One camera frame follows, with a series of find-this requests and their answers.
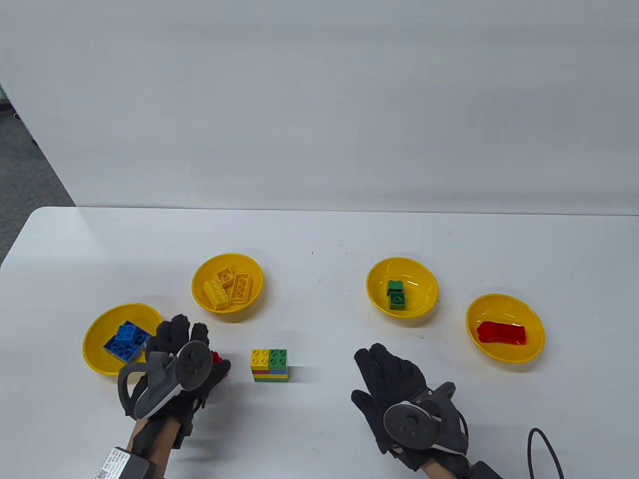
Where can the yellow square toy brick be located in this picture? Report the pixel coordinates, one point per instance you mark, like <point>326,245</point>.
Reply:
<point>225,276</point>

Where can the blue square toy brick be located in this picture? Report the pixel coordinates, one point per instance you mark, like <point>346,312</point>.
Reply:
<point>126,333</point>

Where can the red square toy brick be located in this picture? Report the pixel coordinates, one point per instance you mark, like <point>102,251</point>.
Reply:
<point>485,332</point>

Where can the cube shaped toy brick stack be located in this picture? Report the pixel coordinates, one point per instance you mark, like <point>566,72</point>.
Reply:
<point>269,361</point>

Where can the striped toy brick stack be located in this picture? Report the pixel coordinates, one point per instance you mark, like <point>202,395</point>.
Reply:
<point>216,357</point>

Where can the person's right hand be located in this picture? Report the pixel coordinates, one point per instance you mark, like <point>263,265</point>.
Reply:
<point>394,379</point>

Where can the blue long toy brick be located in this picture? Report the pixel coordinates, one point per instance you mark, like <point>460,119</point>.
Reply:
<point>143,337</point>
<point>119,352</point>

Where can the person's right forearm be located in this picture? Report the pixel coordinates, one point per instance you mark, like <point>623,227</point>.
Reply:
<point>434,471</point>

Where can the black left wrist camera unit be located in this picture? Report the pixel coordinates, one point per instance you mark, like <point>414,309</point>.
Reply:
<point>117,464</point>

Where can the person's left forearm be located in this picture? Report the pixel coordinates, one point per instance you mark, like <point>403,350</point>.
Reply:
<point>157,449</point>

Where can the yellow long toy brick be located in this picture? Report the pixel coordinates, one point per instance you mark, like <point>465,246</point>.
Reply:
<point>216,294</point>
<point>240,288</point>

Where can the grey right wrist camera unit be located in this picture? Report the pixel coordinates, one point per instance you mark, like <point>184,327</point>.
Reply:
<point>486,471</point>

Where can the red long toy brick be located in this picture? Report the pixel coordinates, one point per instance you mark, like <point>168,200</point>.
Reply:
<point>511,333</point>

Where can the person's left hand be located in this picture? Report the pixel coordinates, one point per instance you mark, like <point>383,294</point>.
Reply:
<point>169,339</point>

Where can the grey hand controller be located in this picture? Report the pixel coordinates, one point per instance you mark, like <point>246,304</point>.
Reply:
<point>409,424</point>
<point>192,366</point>

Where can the green square toy brick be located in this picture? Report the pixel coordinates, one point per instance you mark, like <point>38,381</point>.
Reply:
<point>397,301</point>
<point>395,286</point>

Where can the yellow plastic bowl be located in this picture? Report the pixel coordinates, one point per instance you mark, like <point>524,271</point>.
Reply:
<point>97,359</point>
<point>419,279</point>
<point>249,269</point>
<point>504,309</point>

